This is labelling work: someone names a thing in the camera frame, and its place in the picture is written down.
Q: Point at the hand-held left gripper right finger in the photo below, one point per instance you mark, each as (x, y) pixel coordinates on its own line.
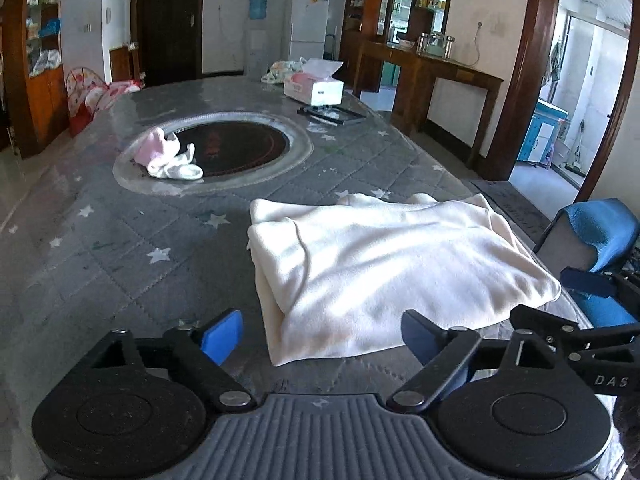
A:
(419, 335)

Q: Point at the grey star-patterned table cover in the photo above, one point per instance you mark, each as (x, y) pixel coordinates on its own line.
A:
(125, 270)

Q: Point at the grey door mat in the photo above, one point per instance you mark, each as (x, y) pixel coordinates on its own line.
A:
(510, 202)

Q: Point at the blue padded chair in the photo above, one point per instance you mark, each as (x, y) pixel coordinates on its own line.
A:
(600, 235)

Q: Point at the wooden display cabinet with glass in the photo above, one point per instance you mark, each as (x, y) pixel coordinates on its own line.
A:
(380, 5)

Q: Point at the pink and white tissue box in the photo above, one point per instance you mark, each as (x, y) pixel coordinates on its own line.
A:
(315, 87)

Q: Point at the dark brown door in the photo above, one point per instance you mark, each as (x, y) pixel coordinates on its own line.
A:
(167, 20)

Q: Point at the wooden side table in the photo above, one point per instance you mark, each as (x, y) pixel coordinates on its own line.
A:
(425, 67)

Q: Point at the white refrigerator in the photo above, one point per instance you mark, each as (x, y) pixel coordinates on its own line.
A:
(309, 25)

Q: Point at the hanging towel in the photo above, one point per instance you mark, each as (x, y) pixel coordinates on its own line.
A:
(554, 62)

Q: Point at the water dispenser with blue bottle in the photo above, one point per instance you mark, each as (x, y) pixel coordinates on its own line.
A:
(256, 35)

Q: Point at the pink small cloth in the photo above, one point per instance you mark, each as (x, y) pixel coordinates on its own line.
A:
(155, 147)

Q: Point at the tall wooden shelf cabinet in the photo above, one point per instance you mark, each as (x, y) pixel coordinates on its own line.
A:
(30, 60)

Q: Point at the pile of light clothes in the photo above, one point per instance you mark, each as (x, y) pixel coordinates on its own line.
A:
(280, 71)

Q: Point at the low wooden cabinet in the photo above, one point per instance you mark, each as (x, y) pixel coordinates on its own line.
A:
(125, 62)

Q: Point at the white socks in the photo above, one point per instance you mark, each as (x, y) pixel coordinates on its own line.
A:
(175, 170)

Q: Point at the cream garment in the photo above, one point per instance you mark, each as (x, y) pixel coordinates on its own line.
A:
(395, 270)

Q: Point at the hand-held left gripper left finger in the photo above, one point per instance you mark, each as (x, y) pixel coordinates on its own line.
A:
(221, 336)

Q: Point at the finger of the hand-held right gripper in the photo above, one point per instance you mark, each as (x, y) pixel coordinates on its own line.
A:
(585, 282)
(542, 322)

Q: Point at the round glass cooktop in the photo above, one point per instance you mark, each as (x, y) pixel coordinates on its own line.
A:
(240, 147)

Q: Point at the mop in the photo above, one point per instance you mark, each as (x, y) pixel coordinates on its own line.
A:
(577, 152)

